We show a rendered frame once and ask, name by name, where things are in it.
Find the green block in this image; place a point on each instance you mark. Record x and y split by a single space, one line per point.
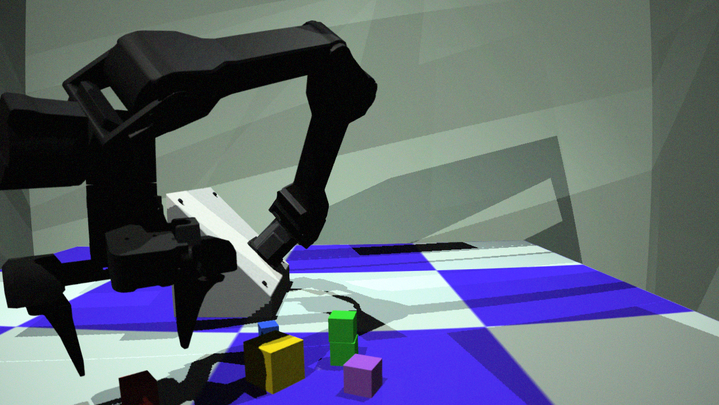
342 326
341 352

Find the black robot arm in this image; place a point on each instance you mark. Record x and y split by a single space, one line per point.
167 80

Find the purple block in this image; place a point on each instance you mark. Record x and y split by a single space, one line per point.
363 375

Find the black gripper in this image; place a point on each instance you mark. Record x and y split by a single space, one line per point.
38 282

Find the blue cube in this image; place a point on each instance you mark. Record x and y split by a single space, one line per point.
267 326

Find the yellow cube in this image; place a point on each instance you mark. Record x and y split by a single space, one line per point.
274 361

